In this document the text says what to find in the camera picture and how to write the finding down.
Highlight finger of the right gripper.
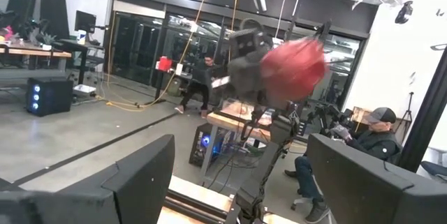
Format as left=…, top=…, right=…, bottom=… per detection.
left=313, top=20, right=333, bottom=43

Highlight black wall-mounted camera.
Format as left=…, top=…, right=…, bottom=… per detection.
left=394, top=0, right=415, bottom=25

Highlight wooden top desk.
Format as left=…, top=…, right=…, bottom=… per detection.
left=0, top=44, right=73, bottom=72

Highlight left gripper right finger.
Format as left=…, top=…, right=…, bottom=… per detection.
left=306, top=133, right=447, bottom=224

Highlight white flat box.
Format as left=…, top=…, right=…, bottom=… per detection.
left=72, top=84, right=97, bottom=98

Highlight small potted plant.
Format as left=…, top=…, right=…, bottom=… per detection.
left=40, top=32, right=57, bottom=51

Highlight person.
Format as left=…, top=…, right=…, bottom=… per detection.
left=174, top=53, right=230, bottom=119
left=284, top=107, right=403, bottom=224

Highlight black computer monitor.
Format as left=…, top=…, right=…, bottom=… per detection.
left=73, top=10, right=98, bottom=34

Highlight black computer tower blue lights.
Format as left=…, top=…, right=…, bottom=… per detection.
left=25, top=77, right=74, bottom=118
left=188, top=122, right=224, bottom=167

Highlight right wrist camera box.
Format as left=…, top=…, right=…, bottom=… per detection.
left=228, top=28, right=267, bottom=57

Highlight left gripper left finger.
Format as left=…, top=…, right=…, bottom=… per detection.
left=0, top=133, right=176, bottom=224

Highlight red box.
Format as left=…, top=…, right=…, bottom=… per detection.
left=157, top=56, right=173, bottom=73

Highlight black acoustic panel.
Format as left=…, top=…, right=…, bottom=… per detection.
left=5, top=0, right=39, bottom=31
left=39, top=0, right=71, bottom=40

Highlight wooden top work table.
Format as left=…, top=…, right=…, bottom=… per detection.
left=205, top=98, right=308, bottom=186

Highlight dark red toy fruit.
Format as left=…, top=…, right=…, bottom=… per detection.
left=259, top=38, right=328, bottom=103

